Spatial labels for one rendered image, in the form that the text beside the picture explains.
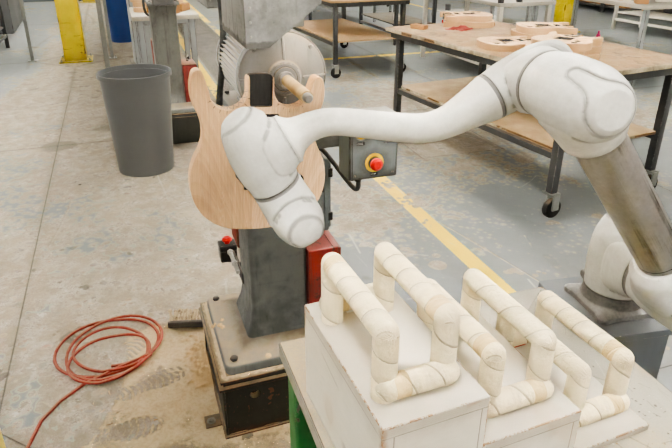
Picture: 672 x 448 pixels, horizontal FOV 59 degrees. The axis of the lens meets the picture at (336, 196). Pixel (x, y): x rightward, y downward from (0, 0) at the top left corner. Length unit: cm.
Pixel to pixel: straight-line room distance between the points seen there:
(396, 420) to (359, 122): 61
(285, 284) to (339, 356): 131
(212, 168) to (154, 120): 287
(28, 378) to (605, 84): 233
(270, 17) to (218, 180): 43
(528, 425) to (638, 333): 87
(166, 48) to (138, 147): 103
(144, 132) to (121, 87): 34
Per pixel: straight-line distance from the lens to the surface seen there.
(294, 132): 112
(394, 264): 82
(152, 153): 443
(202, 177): 151
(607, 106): 110
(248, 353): 214
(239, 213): 155
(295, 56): 167
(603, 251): 166
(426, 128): 121
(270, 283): 210
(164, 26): 506
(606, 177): 126
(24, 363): 283
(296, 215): 113
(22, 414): 259
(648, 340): 177
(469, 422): 80
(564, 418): 91
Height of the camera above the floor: 162
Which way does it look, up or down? 24 degrees down
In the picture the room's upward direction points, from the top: straight up
